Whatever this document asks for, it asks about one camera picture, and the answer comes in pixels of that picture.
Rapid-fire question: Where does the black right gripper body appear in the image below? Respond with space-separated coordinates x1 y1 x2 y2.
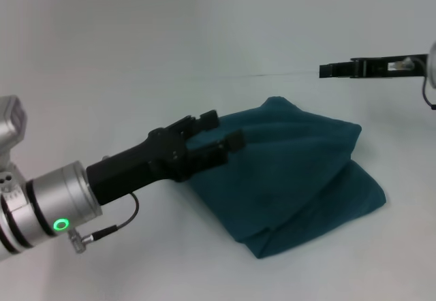
350 53 429 80

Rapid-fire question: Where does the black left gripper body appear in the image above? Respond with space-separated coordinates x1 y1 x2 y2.
86 114 202 207

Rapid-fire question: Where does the teal blue shirt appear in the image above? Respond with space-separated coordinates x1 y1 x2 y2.
185 95 388 260

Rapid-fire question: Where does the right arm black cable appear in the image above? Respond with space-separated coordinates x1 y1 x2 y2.
420 59 436 111

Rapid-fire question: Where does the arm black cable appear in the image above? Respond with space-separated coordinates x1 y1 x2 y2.
69 191 140 255
420 59 436 111

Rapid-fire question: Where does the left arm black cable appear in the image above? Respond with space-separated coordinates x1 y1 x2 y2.
69 191 140 255

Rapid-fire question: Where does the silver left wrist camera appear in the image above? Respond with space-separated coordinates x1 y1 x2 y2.
0 95 29 193

